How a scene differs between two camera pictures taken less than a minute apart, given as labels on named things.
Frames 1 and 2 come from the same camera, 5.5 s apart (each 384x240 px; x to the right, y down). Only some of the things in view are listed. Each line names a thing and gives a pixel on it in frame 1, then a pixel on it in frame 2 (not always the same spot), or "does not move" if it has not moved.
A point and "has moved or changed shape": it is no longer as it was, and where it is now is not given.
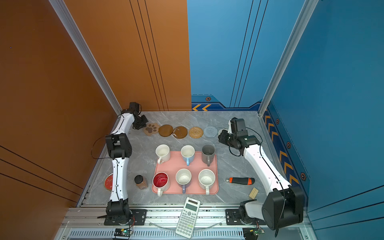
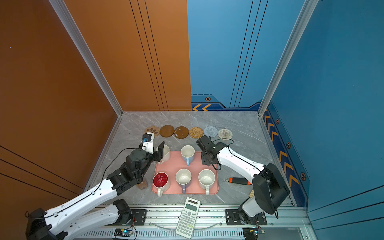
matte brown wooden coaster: x=165 y=130 does not move
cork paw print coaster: x=150 y=129 has moved or changed shape
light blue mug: x=187 y=152 does not move
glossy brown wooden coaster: x=180 y=132 does not move
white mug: x=163 y=151 does not move
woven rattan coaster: x=196 y=132 does not move
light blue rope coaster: x=210 y=131 does not move
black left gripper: x=144 y=121 -> x=158 y=155
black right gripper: x=222 y=138 -> x=203 y=159
